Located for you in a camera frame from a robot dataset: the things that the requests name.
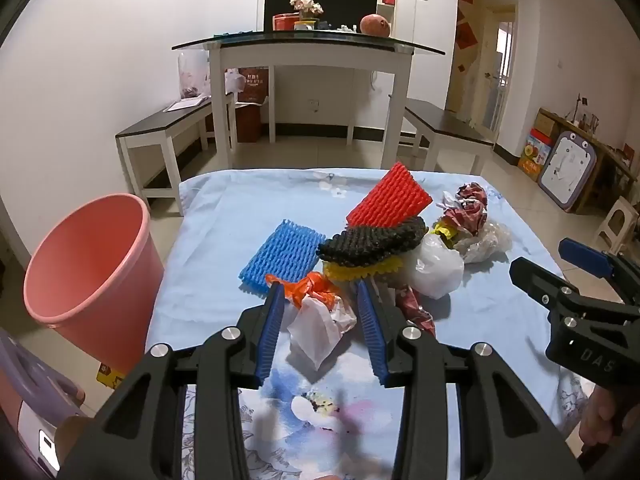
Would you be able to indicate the wooden side desk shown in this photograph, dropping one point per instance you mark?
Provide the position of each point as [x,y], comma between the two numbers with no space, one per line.
[611,176]

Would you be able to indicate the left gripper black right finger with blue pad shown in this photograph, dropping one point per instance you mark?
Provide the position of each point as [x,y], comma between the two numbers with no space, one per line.
[504,432]

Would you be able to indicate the left white black bench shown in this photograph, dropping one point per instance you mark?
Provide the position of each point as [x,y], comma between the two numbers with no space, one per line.
[160,130]

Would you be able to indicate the blue foam fruit net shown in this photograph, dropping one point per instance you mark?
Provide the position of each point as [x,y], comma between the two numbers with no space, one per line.
[289,253]

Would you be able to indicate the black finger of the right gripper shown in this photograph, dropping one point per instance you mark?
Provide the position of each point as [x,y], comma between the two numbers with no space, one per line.
[543,286]

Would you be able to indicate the clear crumpled plastic bag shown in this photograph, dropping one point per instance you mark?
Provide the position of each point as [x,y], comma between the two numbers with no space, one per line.
[492,239]

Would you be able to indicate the white table black glass top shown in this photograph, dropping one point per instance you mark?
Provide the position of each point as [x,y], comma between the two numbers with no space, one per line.
[309,48]

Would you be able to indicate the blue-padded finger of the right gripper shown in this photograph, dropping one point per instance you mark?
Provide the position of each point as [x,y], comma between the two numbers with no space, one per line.
[621,273]

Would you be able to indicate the orange pomelo fruit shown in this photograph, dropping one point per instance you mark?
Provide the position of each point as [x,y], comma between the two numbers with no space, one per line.
[375,25]

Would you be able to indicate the red white crumpled wrapper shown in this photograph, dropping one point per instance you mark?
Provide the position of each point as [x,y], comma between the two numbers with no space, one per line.
[465,211]

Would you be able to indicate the right white black bench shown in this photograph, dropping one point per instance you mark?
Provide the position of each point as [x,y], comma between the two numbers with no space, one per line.
[444,131]

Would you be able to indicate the yellow foam fruit net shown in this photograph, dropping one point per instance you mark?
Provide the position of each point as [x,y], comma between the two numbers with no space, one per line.
[337,273]

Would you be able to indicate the clear plastic bag on bench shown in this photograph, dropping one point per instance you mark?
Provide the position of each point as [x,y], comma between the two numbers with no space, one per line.
[193,68]

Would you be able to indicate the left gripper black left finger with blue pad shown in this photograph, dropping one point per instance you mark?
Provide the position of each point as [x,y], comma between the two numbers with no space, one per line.
[138,432]

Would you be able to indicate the black foam fruit net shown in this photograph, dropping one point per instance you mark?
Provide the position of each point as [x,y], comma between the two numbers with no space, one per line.
[367,245]

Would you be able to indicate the white plastic bag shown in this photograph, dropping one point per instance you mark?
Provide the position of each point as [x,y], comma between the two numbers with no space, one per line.
[432,268]

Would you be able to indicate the papers on bench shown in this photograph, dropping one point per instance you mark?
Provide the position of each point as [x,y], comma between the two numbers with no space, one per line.
[186,104]

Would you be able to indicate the dark red bin under table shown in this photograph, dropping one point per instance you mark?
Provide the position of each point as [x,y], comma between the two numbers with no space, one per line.
[248,122]

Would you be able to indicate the colourful cardboard box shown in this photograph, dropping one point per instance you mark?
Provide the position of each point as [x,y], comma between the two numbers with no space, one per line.
[535,153]

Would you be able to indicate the pink plastic trash bucket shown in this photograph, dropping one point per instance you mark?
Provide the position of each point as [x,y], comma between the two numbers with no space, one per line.
[94,279]

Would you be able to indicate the red foam fruit net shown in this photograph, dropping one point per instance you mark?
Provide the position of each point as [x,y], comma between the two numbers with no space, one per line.
[396,198]

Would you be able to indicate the red patterned snack wrapper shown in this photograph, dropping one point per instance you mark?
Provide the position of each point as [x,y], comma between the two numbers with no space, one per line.
[407,301]

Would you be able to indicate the person's right hand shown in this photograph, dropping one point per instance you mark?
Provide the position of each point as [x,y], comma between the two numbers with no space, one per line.
[596,426]

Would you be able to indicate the white crumpled tissue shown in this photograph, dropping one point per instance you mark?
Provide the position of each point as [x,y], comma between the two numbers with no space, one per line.
[317,329]

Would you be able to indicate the purple plastic stool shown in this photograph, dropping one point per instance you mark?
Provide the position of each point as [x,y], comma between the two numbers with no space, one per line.
[35,400]

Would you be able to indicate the orange plastic wrapper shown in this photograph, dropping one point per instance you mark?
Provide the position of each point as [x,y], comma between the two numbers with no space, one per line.
[315,285]

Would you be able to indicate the white plastic step stool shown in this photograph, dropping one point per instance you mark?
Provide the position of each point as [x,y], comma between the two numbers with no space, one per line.
[617,229]

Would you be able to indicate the white purple drawing board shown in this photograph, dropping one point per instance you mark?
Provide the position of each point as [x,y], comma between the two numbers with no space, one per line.
[567,169]

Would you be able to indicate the white black bench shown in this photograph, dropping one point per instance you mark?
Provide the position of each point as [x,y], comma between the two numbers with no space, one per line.
[444,131]
[160,130]

